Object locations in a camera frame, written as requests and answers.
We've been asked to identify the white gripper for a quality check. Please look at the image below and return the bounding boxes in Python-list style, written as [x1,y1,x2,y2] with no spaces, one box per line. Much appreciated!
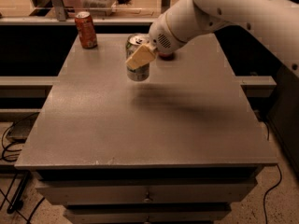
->
[126,0,215,70]

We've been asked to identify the green 7up can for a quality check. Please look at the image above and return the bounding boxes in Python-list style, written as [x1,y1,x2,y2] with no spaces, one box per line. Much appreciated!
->
[125,34,150,81]

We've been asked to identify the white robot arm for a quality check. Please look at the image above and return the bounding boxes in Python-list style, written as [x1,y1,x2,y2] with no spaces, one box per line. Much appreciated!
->
[126,0,299,77]

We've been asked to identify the red coke can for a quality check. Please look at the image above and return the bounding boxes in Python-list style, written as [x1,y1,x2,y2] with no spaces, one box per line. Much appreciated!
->
[75,11,97,49]

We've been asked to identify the red apple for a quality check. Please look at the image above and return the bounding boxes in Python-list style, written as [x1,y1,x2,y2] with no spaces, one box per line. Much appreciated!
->
[158,52,175,61]

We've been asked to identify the clear plastic container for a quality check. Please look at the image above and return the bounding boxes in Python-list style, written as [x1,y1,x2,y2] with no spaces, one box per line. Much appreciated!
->
[80,0,117,16]

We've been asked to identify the grey cabinet upper drawer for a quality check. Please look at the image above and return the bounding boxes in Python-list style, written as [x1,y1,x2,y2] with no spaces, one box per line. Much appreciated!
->
[36,178,257,206]

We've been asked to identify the grey cabinet drawer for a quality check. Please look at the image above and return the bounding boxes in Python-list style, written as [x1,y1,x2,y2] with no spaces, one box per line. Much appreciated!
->
[36,178,257,206]
[64,203,231,224]

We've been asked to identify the black power adapter box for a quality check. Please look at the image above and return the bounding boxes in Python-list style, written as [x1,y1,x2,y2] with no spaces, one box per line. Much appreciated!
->
[6,119,35,143]

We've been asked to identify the grey cabinet lower drawer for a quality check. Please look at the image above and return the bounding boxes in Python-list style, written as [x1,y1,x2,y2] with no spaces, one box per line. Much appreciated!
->
[64,203,231,224]

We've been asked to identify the black metal stand leg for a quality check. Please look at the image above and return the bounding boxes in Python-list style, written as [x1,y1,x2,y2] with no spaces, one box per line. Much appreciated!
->
[7,172,30,214]

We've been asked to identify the black cables left floor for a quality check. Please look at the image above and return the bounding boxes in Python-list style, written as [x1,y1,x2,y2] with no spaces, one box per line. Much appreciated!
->
[0,112,46,224]

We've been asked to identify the grey metal shelf rail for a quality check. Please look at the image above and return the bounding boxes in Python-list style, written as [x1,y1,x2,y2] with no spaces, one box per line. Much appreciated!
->
[0,16,157,27]

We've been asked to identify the black cable right floor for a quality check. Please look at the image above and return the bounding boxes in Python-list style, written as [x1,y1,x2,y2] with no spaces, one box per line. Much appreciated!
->
[262,163,283,224]

